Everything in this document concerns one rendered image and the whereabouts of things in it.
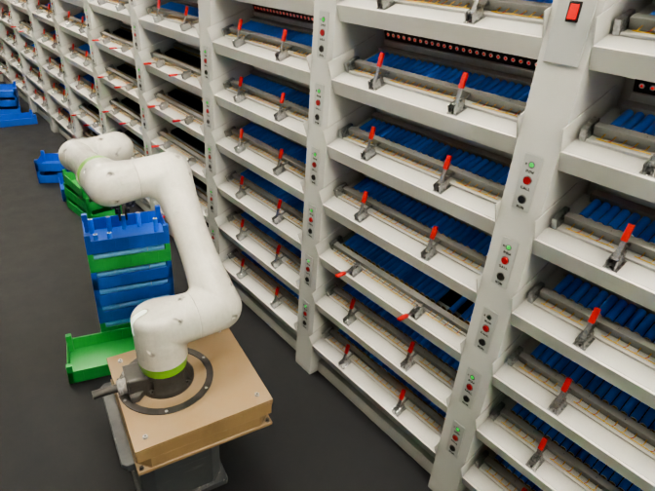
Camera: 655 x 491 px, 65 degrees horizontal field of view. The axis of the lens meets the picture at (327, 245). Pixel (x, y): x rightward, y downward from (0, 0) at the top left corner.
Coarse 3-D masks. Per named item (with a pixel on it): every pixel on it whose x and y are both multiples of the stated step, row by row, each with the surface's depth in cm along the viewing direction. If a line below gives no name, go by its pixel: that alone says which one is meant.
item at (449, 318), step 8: (336, 248) 173; (344, 248) 170; (344, 256) 169; (352, 256) 167; (360, 256) 166; (368, 264) 162; (376, 272) 159; (384, 272) 158; (384, 280) 158; (392, 280) 155; (400, 288) 153; (408, 288) 151; (400, 296) 152; (408, 296) 152; (416, 296) 149; (432, 304) 145; (440, 312) 143; (448, 320) 141; (456, 320) 140; (448, 328) 140; (464, 328) 137
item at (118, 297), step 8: (168, 280) 210; (136, 288) 205; (144, 288) 207; (152, 288) 208; (160, 288) 210; (168, 288) 212; (96, 296) 199; (104, 296) 201; (112, 296) 202; (120, 296) 204; (128, 296) 205; (136, 296) 207; (144, 296) 208; (152, 296) 210; (96, 304) 201; (104, 304) 202; (112, 304) 204
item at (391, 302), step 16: (336, 240) 173; (320, 256) 173; (336, 256) 172; (336, 272) 169; (368, 288) 158; (384, 288) 157; (384, 304) 154; (400, 304) 151; (432, 320) 144; (432, 336) 142; (448, 336) 139; (464, 336) 138; (448, 352) 139
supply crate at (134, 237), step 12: (84, 216) 201; (132, 216) 211; (144, 216) 213; (156, 216) 214; (84, 228) 201; (96, 228) 207; (120, 228) 209; (132, 228) 210; (144, 228) 210; (168, 228) 199; (108, 240) 191; (120, 240) 193; (132, 240) 195; (144, 240) 197; (156, 240) 199; (168, 240) 201; (96, 252) 191
